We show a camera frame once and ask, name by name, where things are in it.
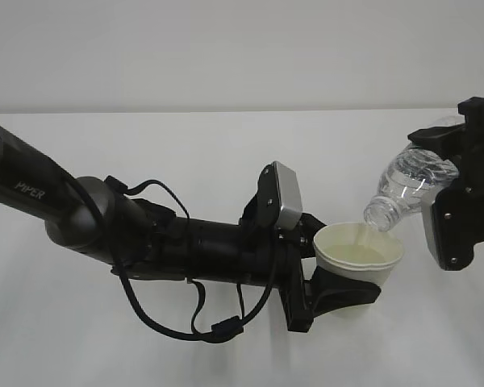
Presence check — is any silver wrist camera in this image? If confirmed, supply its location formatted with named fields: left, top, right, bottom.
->
left=421, top=187, right=478, bottom=271
left=257, top=160, right=303, bottom=231

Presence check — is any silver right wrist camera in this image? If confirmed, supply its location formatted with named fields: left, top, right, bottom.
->
left=421, top=187, right=478, bottom=271

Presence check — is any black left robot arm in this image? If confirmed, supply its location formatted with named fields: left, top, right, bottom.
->
left=0, top=126, right=381, bottom=343

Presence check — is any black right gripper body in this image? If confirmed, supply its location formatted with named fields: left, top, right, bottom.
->
left=449, top=97, right=484, bottom=242

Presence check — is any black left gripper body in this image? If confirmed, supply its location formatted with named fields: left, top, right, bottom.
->
left=239, top=210, right=314, bottom=333

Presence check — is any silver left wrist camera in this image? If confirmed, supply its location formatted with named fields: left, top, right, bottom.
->
left=257, top=160, right=303, bottom=231

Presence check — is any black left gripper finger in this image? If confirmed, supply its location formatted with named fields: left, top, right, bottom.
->
left=298, top=213, right=326, bottom=258
left=306, top=268, right=382, bottom=318

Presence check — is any white paper cup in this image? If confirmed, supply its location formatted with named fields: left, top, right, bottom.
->
left=312, top=223, right=404, bottom=287

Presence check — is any clear water bottle green label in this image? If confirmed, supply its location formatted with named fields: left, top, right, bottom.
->
left=363, top=142, right=459, bottom=232

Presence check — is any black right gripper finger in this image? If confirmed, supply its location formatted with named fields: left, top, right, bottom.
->
left=407, top=123, right=466, bottom=160

